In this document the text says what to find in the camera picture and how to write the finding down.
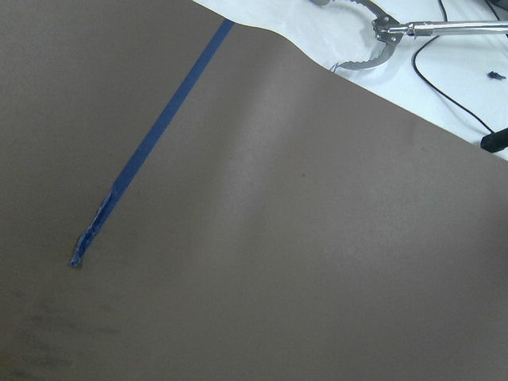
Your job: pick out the silver reacher grabber stick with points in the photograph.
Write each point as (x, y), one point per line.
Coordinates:
(390, 31)

